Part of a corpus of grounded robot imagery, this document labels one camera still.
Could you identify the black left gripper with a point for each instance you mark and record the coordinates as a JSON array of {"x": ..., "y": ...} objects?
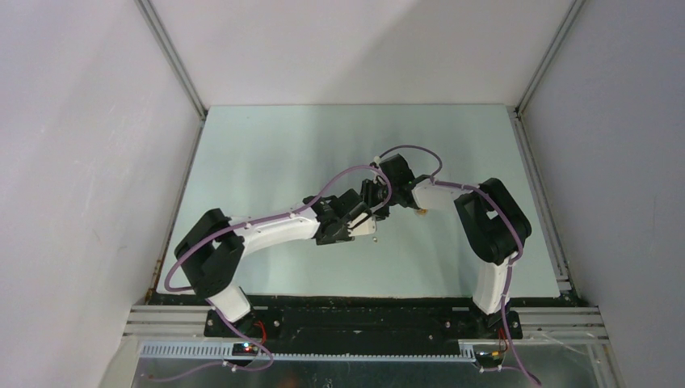
[{"x": 342, "y": 237}]

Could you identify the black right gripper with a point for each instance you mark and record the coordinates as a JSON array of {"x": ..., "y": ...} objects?
[{"x": 369, "y": 187}]

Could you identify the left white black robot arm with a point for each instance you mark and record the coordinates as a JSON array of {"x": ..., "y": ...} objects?
[{"x": 211, "y": 251}]

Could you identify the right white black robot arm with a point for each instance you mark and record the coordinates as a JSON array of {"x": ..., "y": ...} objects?
[{"x": 494, "y": 224}]

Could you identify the left circuit board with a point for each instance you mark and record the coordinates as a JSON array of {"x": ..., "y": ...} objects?
[{"x": 245, "y": 349}]

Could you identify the circuit board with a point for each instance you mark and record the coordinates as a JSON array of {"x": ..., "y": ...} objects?
[
  {"x": 489, "y": 360},
  {"x": 245, "y": 349}
]

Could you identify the right circuit board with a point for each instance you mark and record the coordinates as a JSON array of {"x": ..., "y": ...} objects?
[{"x": 489, "y": 360}]

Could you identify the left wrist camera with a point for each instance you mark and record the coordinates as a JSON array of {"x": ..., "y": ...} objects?
[{"x": 364, "y": 224}]

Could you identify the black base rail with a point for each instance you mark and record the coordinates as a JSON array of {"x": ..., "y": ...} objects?
[{"x": 334, "y": 325}]

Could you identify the white slotted cable duct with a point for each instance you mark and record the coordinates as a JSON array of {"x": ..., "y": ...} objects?
[{"x": 214, "y": 351}]

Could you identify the aluminium right frame post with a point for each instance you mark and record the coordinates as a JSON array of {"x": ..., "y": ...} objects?
[{"x": 550, "y": 53}]

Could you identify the aluminium frame post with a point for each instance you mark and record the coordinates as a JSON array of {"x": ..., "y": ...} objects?
[
  {"x": 160, "y": 33},
  {"x": 550, "y": 53}
]

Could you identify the aluminium left frame post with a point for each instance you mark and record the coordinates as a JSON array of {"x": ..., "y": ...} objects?
[{"x": 160, "y": 33}]

